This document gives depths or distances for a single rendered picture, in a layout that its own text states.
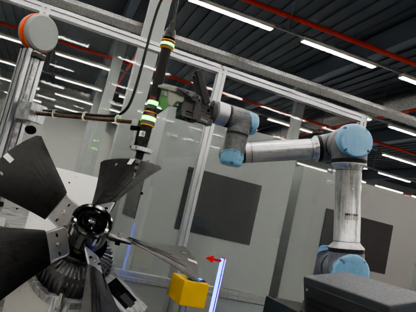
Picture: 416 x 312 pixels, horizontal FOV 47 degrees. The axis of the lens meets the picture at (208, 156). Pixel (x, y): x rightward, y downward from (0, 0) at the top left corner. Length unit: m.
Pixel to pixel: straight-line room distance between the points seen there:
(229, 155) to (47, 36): 0.96
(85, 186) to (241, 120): 0.66
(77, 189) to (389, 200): 4.43
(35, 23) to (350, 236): 1.43
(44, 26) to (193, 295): 1.21
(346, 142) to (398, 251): 4.36
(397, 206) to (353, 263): 4.28
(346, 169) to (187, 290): 0.70
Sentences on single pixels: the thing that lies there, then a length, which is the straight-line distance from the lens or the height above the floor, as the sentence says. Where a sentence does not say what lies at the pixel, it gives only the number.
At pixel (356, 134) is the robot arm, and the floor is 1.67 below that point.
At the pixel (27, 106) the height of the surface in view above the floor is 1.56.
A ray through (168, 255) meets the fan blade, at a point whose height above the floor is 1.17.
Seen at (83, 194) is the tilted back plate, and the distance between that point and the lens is 1.84.
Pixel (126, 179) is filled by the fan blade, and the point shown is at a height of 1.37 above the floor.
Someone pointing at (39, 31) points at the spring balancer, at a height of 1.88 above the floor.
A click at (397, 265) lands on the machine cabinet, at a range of 5.92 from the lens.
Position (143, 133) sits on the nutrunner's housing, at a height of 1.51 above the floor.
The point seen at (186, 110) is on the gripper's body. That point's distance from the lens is 1.51.
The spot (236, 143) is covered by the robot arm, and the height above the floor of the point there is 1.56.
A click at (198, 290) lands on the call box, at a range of 1.81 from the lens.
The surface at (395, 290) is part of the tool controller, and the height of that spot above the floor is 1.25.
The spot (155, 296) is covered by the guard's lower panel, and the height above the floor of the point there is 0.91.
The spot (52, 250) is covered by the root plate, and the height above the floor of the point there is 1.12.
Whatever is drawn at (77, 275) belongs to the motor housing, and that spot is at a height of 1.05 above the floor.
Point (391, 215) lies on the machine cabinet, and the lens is 5.82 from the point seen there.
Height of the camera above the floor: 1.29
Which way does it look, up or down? 8 degrees up
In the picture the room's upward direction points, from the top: 13 degrees clockwise
